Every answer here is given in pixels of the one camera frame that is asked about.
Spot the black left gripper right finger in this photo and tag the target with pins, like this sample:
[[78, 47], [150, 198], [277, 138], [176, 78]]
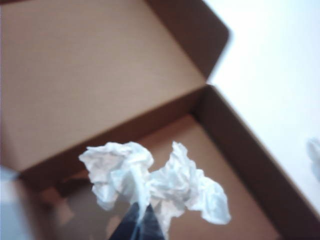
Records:
[[152, 225]]

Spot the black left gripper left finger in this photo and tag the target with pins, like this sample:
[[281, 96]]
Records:
[[126, 226]]

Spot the brown cardboard box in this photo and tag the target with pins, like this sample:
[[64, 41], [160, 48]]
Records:
[[87, 75]]

